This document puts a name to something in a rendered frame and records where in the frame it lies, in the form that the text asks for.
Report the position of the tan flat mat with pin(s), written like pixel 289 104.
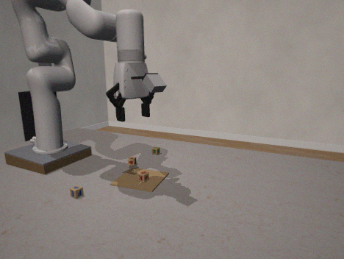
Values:
pixel 130 180

